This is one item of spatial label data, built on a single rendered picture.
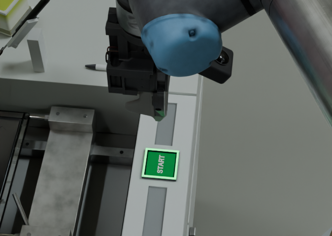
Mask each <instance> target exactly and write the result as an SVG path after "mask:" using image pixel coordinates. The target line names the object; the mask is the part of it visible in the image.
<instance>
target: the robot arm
mask: <svg viewBox="0 0 332 236"><path fill-rule="evenodd" d="M263 9H265V12H266V13H267V15H268V17H269V19H270V20H271V22H272V24H273V26H274V28H275V29H276V31H277V33H278V35H279V37H280V38H281V40H282V42H283V44H284V45H285V47H286V49H287V51H288V53H289V54H290V56H291V58H292V60H293V61H294V63H295V65H296V67H297V69H298V70H299V72H300V74H301V76H302V78H303V79H304V81H305V83H306V85H307V86H308V88H309V90H310V92H311V94H312V95H313V97H314V99H315V101H316V103H317V104H318V106H319V108H320V110H321V111H322V113H323V115H324V117H325V119H326V120H327V122H328V124H329V126H330V128H331V129H332V0H116V7H109V12H108V19H107V22H106V26H105V31H106V35H109V44H110V46H109V47H107V52H106V55H105V60H106V63H107V67H106V72H107V82H108V91H109V93H119V94H123V95H135V96H137V94H139V99H137V100H133V101H129V102H126V103H125V105H124V107H125V108H126V110H128V111H130V112H134V113H138V114H142V115H147V116H151V117H153V118H154V119H155V121H161V120H162V119H163V118H164V117H166V116H167V106H168V91H169V82H170V76H173V77H187V76H192V75H195V74H199V75H201V76H204V77H206V78H208V79H210V80H213V81H215V82H217V83H219V84H223V83H225V82H226V81H227V80H228V79H229V78H230V77H231V75H232V65H233V55H234V54H233V51H232V50H230V49H228V48H226V47H224V46H222V38H221V33H223V32H224V31H226V30H228V29H230V28H232V27H233V26H235V25H237V24H239V23H240V22H242V21H244V20H246V19H247V18H249V17H251V16H253V15H254V14H256V13H258V12H259V11H261V10H263ZM108 48H109V51H108ZM107 55H108V60H107Z"/></svg>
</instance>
